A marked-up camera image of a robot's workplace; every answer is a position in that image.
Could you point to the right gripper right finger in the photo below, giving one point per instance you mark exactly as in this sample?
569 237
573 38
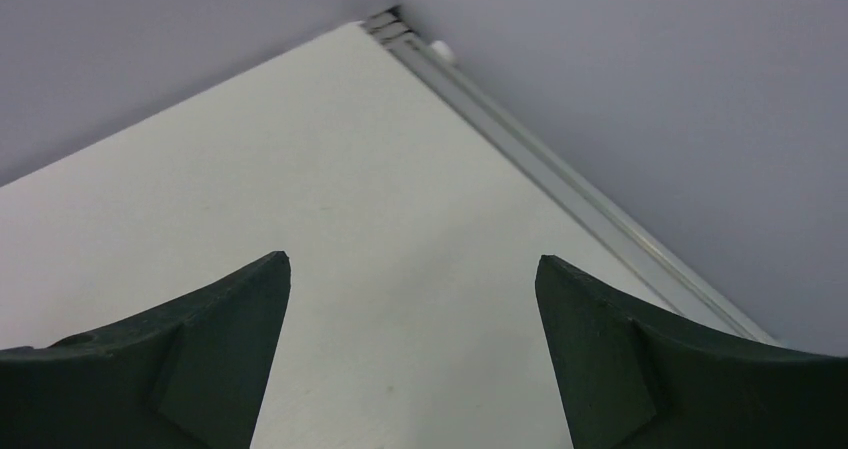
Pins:
633 375

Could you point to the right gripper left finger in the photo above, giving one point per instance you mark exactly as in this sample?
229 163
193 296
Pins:
188 373

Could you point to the aluminium rail frame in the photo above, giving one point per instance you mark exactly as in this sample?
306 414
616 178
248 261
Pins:
663 273

